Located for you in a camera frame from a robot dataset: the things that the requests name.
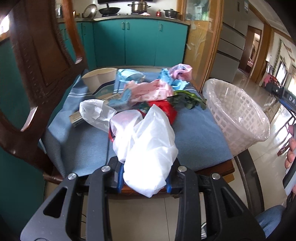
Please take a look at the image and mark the light blue face mask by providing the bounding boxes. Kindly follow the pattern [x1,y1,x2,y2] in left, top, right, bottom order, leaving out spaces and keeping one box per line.
[116,69,145,83]

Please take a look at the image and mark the green vegetable leaves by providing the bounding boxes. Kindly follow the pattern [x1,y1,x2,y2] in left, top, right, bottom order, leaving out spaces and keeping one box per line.
[166,90,207,110]

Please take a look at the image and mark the black wok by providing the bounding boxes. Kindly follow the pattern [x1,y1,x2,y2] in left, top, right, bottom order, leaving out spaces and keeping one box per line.
[99,3,120,16]

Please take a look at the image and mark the grey refrigerator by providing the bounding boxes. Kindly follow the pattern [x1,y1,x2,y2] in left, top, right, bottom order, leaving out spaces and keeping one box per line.
[210,0,249,83]

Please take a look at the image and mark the wooden glass door frame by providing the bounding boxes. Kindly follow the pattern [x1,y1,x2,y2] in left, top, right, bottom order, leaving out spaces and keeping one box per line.
[177,0,224,91]

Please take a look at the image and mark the pink tissue pack wrapper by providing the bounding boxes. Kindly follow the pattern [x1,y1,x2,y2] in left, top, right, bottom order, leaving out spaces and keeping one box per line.
[169,64,193,81]

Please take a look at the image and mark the black casserole pot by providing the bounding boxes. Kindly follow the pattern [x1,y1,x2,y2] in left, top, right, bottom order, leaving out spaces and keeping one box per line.
[164,9,179,19]

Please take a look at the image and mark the white plastic bag front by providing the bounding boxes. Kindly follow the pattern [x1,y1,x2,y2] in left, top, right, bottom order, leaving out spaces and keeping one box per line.
[110,105,178,198]

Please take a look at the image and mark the white plastic trash basket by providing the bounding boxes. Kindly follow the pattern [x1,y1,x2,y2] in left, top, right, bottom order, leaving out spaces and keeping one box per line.
[202,78,270,156]

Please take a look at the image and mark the large pink printed bag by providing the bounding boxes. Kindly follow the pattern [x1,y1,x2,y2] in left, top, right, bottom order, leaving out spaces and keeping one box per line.
[124,79,174,103]

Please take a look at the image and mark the blue striped seat cloth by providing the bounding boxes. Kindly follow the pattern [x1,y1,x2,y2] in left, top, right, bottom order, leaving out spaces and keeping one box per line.
[41,75,232,177]

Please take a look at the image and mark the red small canister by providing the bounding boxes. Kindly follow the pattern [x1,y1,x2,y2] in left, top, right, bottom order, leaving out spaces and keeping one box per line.
[156,9,162,16]

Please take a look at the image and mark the light blue cloth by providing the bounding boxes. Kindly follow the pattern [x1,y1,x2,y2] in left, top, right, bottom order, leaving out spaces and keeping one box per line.
[158,68,189,90]

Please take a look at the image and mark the paper cup with blue waves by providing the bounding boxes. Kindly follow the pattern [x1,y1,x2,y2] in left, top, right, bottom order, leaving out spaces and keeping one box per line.
[82,68,117,94]

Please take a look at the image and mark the steel stock pot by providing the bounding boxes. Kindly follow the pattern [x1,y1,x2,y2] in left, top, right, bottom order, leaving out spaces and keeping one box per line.
[128,1,151,14]

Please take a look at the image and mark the red plastic bag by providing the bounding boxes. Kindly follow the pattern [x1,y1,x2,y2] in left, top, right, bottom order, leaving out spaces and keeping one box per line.
[108,99,178,142]

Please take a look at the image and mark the white plastic bag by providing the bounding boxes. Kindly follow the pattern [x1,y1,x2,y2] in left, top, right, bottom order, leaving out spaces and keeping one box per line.
[79,99,117,133]
[110,105,178,198]

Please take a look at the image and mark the person jeans knee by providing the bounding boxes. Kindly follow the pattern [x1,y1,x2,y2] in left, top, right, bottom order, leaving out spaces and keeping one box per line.
[255,205,285,237]

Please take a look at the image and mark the clear printed plastic wrapper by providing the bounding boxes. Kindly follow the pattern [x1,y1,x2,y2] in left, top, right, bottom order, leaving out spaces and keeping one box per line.
[69,89,134,132]

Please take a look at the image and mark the person right hand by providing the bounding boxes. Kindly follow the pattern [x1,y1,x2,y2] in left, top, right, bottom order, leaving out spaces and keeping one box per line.
[284,123,296,194]

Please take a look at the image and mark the teal kitchen cabinets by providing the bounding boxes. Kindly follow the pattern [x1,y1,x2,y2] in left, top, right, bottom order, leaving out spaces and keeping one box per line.
[0,18,189,209]

